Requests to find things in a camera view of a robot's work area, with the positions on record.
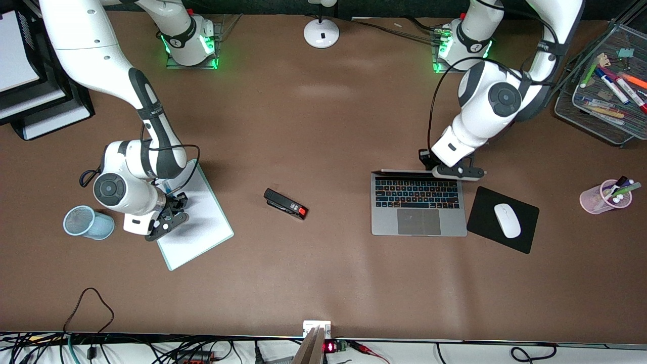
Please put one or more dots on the blue capped white marker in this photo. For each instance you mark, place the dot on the blue capped white marker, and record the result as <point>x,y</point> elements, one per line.
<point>612,87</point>

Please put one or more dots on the pink mesh pen cup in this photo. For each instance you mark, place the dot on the pink mesh pen cup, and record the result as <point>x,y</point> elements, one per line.
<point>590,199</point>

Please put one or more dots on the green marker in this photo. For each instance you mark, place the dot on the green marker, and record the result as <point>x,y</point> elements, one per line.
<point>627,190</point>
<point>589,74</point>

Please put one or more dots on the white lamp base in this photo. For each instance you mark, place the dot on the white lamp base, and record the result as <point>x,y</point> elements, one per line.
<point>321,34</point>

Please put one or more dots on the yellow marker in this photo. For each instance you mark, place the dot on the yellow marker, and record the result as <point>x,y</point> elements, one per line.
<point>614,112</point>

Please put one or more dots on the black stapler with red end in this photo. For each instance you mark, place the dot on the black stapler with red end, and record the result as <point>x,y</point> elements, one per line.
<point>283,203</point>

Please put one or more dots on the black mesh desk tray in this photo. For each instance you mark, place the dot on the black mesh desk tray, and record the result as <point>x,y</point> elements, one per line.
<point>606,129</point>

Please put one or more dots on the black mouse pad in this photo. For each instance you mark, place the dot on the black mouse pad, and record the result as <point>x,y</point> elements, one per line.
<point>528,217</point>

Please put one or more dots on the black capped marker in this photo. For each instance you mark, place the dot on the black capped marker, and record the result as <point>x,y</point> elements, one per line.
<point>619,182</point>

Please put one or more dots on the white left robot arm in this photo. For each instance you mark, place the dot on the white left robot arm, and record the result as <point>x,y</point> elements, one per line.
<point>485,111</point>

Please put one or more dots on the red LED display module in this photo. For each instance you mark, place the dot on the red LED display module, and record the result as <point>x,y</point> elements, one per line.
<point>331,347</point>

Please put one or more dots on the red capped white marker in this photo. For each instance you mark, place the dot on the red capped white marker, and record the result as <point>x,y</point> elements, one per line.
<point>631,95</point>

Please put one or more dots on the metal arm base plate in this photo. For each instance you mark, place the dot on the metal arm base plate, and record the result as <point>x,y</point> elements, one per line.
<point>440,70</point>
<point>174,64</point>

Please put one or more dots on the orange highlighter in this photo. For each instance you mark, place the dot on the orange highlighter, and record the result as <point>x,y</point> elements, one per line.
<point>633,80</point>

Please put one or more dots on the white computer mouse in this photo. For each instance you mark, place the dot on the white computer mouse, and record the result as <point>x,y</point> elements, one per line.
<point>507,221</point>

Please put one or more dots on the small white box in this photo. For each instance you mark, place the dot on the small white box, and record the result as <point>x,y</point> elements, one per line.
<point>317,325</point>

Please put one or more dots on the silver laptop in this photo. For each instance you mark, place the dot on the silver laptop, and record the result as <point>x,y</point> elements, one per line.
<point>419,222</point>

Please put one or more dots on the blue mesh pen cup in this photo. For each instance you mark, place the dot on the blue mesh pen cup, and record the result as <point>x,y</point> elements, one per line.
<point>98,225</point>

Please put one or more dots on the teal binder clip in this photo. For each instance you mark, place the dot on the teal binder clip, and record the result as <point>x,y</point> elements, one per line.
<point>626,53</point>

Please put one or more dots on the black stacked paper tray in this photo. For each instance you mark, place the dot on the black stacked paper tray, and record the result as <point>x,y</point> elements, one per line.
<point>76,108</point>

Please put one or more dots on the wooden stand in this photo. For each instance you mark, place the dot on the wooden stand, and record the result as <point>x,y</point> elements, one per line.
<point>311,349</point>

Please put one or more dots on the mint clipboard with white paper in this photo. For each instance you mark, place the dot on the mint clipboard with white paper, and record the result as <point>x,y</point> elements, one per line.
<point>202,237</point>

